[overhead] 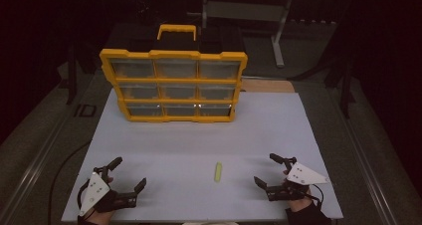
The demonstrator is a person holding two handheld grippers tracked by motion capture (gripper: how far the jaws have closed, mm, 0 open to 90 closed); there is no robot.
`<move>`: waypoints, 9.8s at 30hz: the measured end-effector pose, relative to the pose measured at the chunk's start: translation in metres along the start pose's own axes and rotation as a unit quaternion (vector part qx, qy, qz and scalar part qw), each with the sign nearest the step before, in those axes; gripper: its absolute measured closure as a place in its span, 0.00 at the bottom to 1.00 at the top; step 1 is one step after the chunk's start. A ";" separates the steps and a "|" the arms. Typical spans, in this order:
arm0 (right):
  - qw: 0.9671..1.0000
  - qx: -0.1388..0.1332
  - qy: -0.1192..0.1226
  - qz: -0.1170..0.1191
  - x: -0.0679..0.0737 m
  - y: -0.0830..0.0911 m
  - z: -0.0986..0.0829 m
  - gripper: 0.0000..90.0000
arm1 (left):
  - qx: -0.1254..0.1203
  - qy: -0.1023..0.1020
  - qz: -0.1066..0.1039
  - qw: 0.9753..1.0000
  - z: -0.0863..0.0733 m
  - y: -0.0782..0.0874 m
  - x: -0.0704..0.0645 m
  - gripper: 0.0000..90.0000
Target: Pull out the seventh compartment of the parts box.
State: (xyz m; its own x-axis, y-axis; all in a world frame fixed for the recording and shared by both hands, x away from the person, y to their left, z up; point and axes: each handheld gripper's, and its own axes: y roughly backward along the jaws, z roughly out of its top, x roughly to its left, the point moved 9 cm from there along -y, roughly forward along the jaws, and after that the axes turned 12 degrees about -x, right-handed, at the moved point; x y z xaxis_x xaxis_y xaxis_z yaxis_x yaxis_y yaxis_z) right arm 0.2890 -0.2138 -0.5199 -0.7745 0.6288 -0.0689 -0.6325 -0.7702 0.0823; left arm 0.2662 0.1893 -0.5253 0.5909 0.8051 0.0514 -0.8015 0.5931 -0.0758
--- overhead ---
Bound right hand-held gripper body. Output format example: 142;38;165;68
266;156;330;202

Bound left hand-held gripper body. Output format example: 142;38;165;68
78;166;138;217

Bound small yellow-green stick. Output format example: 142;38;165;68
214;161;224;184

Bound yellow organizer cabinet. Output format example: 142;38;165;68
99;23;249;124

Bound person's left hand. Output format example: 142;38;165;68
84;198;116;225

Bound person's right hand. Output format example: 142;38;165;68
286;194;316;214

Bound wooden board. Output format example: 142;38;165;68
241;79;297;94

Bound black stand leg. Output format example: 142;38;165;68
66;42;81;106
339;49;356;119

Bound grid of clear drawers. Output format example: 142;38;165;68
108;58;242;117

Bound dark power strip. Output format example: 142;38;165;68
287;18;337;25

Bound grey metal stand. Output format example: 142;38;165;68
187;0;297;69

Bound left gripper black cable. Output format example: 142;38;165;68
76;179;92;210

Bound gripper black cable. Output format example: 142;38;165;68
76;179;92;210
310;183;325;208

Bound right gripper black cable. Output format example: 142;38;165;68
310;183;325;208

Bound black floor cable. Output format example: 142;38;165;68
47;139;93;225

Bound aluminium floor rail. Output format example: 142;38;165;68
326;85;399;225
0;82;101;225

